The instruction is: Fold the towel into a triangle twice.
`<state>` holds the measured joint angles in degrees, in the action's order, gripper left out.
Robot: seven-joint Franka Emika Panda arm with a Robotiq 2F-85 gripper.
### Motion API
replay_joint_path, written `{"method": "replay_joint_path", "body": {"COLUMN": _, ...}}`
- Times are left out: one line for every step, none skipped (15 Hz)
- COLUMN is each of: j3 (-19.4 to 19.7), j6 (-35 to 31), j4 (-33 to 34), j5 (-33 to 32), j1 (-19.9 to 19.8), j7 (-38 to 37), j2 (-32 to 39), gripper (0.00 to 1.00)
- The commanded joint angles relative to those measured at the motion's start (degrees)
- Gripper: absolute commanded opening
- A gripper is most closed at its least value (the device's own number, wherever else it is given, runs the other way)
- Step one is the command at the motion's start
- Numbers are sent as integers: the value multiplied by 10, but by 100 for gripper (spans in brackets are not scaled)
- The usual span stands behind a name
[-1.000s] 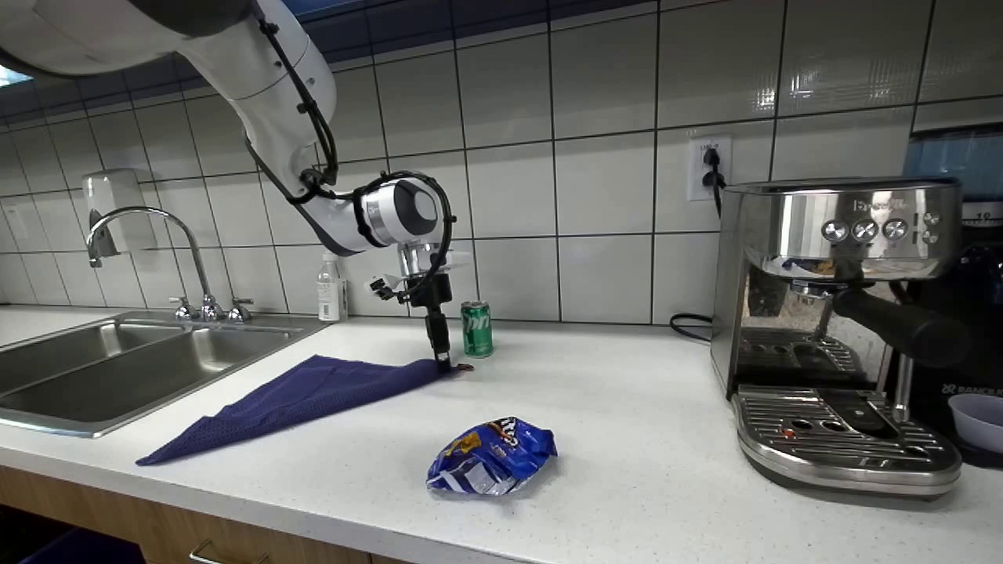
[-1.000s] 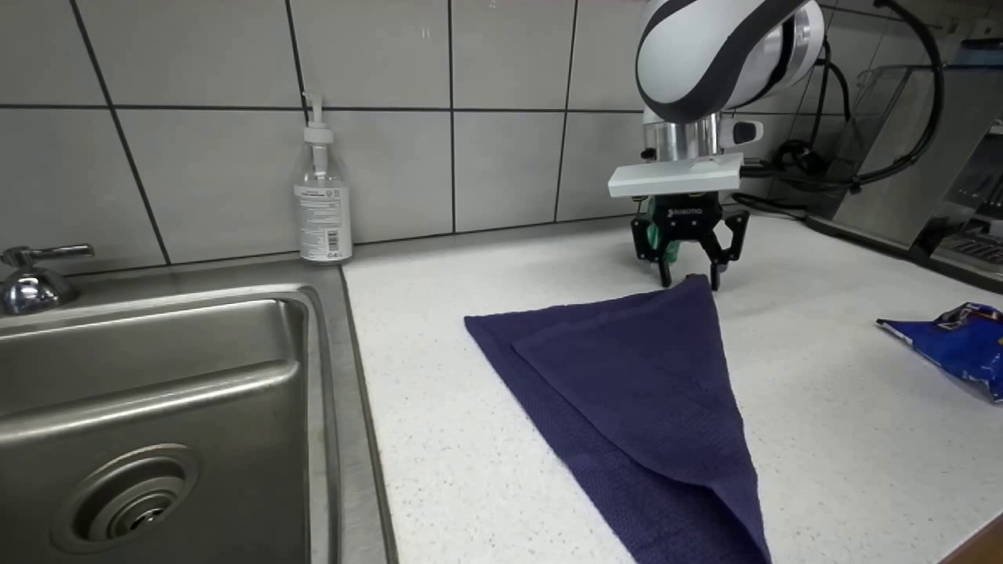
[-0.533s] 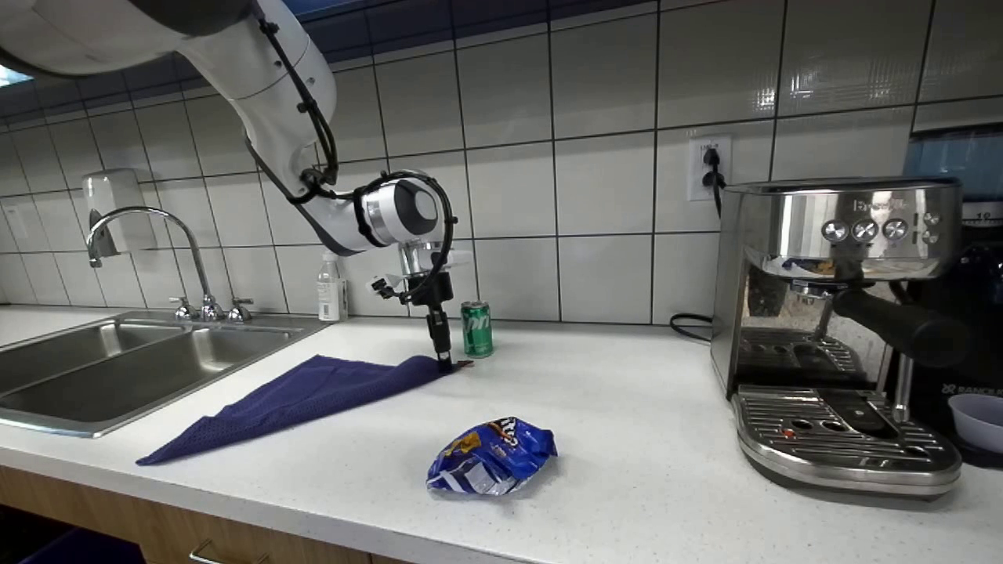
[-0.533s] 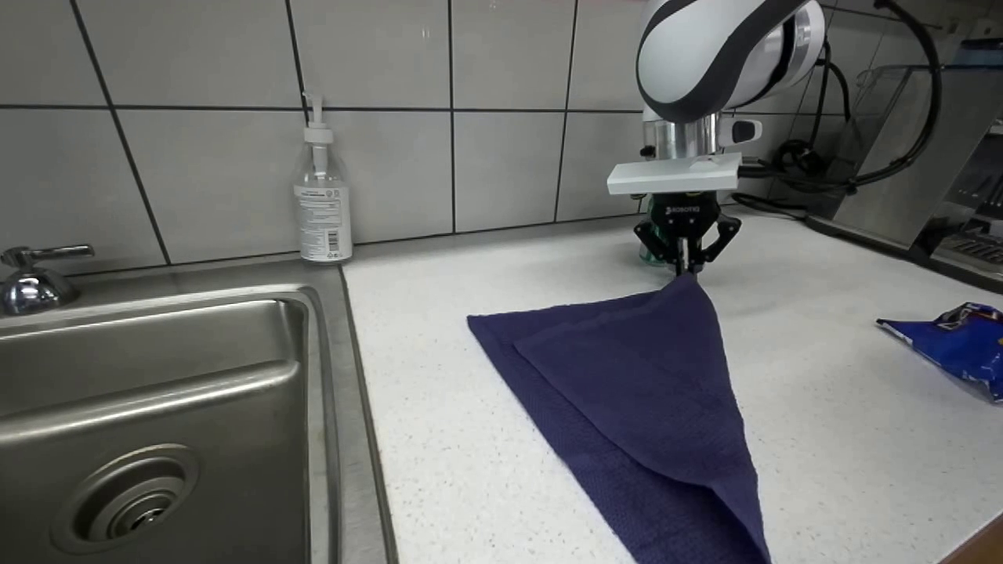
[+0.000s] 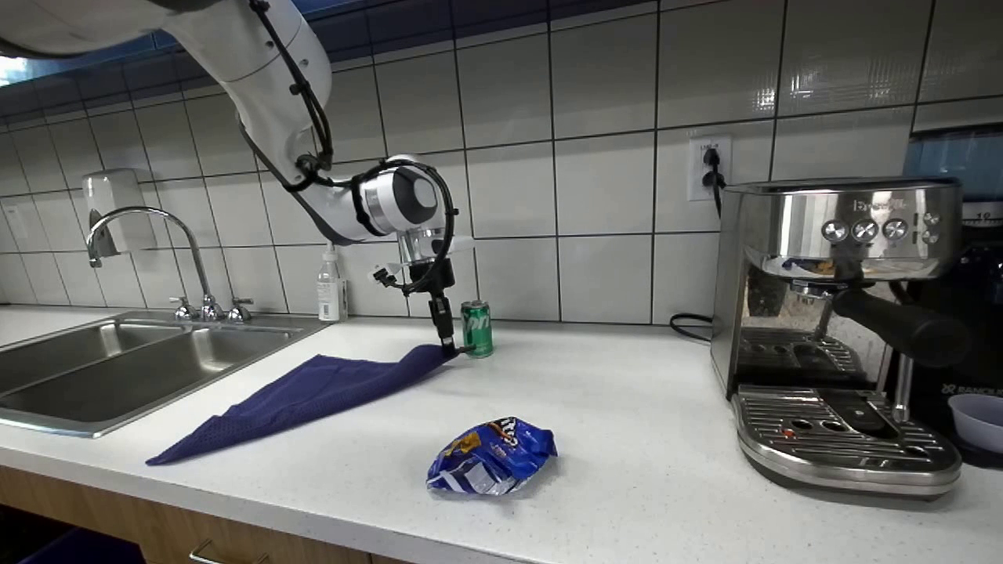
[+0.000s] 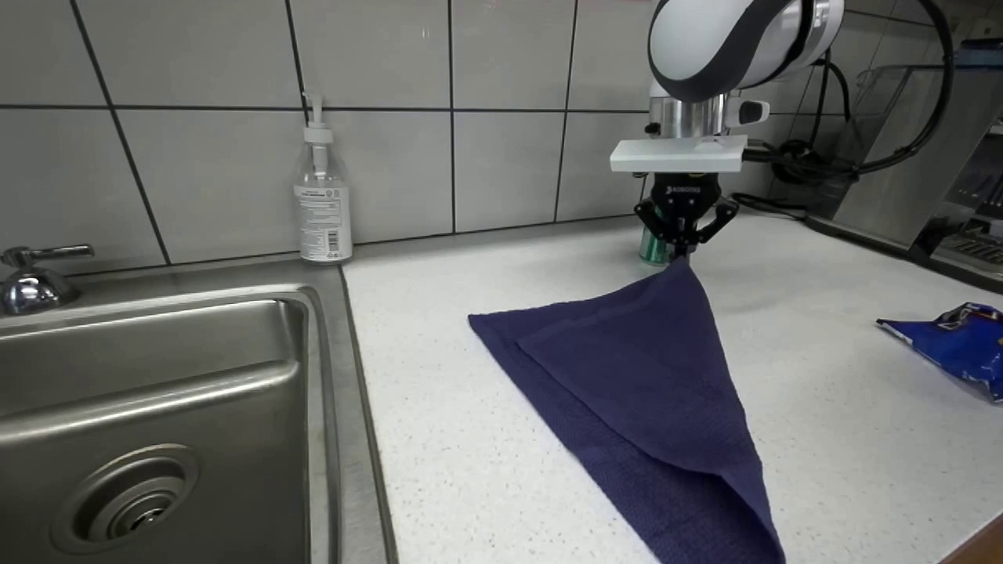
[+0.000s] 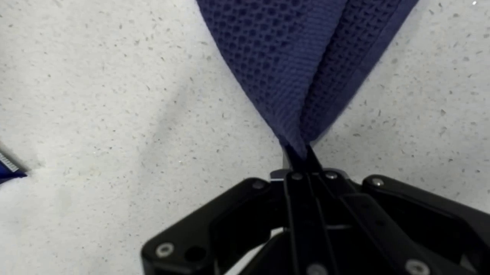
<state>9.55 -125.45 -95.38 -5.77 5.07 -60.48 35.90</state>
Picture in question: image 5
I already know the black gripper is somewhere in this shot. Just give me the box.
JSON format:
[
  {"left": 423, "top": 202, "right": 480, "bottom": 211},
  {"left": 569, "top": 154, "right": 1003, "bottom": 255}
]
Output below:
[{"left": 397, "top": 229, "right": 460, "bottom": 358}]

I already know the navy blue towel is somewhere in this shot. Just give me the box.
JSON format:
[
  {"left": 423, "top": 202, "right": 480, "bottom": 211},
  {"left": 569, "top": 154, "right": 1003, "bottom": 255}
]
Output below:
[{"left": 143, "top": 339, "right": 464, "bottom": 471}]

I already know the green soda can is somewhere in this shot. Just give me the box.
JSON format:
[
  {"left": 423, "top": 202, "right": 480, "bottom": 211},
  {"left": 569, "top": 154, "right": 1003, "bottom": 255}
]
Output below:
[{"left": 458, "top": 299, "right": 499, "bottom": 360}]

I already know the clear soap pump bottle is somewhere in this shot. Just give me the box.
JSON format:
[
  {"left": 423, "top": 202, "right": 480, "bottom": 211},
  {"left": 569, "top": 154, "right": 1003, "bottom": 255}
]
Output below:
[{"left": 313, "top": 246, "right": 347, "bottom": 325}]

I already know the blue chip bag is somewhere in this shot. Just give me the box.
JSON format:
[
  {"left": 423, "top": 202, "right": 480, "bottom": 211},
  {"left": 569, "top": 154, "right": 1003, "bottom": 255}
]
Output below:
[{"left": 423, "top": 414, "right": 561, "bottom": 503}]

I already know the chrome sink faucet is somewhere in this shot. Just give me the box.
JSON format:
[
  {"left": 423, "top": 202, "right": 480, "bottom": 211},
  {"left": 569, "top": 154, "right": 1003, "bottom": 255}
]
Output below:
[{"left": 85, "top": 203, "right": 259, "bottom": 325}]

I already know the wooden base cabinet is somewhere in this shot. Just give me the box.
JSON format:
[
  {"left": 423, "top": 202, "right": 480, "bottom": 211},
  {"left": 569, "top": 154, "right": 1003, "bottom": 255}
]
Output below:
[{"left": 0, "top": 460, "right": 414, "bottom": 564}]

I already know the stainless steel sink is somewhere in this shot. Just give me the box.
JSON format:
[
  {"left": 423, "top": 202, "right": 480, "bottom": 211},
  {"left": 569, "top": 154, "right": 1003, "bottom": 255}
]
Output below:
[{"left": 0, "top": 315, "right": 330, "bottom": 438}]

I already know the stainless steel espresso machine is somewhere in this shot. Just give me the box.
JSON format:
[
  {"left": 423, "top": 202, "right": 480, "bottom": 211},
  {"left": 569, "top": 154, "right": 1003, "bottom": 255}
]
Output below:
[{"left": 707, "top": 177, "right": 967, "bottom": 503}]

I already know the purple plastic cup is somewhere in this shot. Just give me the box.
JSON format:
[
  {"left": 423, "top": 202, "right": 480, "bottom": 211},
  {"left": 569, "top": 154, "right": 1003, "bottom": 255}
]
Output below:
[{"left": 944, "top": 391, "right": 1003, "bottom": 459}]

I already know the white wall power outlet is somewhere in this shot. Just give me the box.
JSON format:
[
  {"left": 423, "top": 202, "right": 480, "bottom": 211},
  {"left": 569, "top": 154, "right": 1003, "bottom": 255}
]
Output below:
[{"left": 683, "top": 135, "right": 737, "bottom": 203}]

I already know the black power cable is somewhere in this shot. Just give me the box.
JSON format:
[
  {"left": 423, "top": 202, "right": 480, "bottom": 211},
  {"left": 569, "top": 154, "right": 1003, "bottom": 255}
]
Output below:
[{"left": 667, "top": 145, "right": 733, "bottom": 346}]

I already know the black portafilter handle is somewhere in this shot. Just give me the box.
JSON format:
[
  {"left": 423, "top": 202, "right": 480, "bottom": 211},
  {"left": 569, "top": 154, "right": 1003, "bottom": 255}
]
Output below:
[{"left": 829, "top": 287, "right": 977, "bottom": 369}]

